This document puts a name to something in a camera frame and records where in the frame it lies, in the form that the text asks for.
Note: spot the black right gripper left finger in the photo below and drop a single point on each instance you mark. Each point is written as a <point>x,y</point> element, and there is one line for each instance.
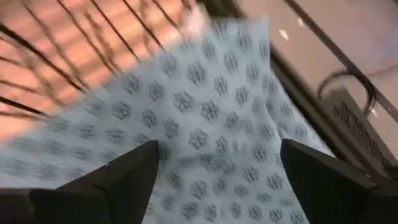
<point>124,186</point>

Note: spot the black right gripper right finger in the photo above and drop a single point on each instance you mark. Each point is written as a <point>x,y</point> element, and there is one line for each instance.
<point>323,186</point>

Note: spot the blue patterned folded cloth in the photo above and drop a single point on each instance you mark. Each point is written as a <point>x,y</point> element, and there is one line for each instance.
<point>202,109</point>

